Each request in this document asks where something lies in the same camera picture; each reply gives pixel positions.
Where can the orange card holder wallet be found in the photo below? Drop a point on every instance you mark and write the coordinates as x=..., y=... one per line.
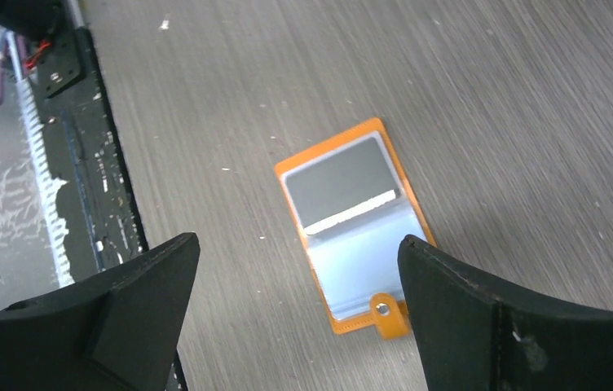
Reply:
x=355, y=262

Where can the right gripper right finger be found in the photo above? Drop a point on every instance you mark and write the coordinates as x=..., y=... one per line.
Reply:
x=476, y=331

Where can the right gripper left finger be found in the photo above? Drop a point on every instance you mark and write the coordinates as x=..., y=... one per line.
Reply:
x=117, y=330

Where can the aluminium front rail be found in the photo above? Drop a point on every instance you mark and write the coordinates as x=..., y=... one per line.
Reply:
x=48, y=187

